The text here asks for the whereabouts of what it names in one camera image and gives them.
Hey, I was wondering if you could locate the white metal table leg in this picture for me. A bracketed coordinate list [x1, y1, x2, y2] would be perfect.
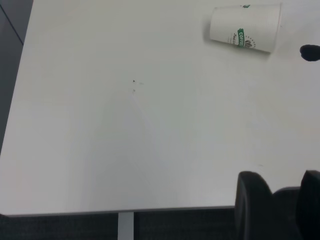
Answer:
[117, 212, 136, 240]

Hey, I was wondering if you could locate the white paper coffee cup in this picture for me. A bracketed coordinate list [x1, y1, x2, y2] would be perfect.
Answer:
[209, 2, 283, 55]

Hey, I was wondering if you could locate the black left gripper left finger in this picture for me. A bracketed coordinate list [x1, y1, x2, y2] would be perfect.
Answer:
[234, 170, 289, 240]

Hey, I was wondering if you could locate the dark liquid spill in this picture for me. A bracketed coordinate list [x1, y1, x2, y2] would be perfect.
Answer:
[299, 44, 320, 62]

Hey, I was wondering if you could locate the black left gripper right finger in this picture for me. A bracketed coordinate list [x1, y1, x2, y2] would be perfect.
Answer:
[295, 170, 320, 240]

